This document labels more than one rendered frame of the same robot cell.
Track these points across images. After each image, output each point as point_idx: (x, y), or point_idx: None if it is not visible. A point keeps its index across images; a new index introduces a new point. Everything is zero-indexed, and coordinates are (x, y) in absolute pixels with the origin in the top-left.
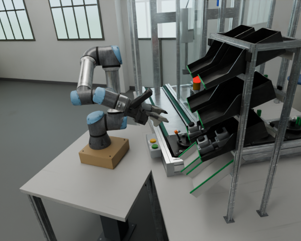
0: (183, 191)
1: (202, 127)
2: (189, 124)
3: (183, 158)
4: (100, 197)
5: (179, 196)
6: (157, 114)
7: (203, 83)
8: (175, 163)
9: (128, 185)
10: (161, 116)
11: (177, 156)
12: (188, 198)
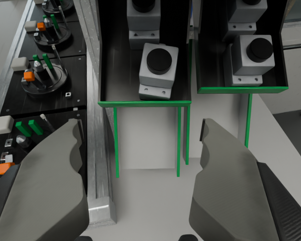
0: (161, 188)
1: (131, 57)
2: (159, 65)
3: (120, 167)
4: None
5: (177, 199)
6: (218, 166)
7: None
8: (108, 194)
9: None
10: (216, 140)
11: (86, 183)
12: (181, 182)
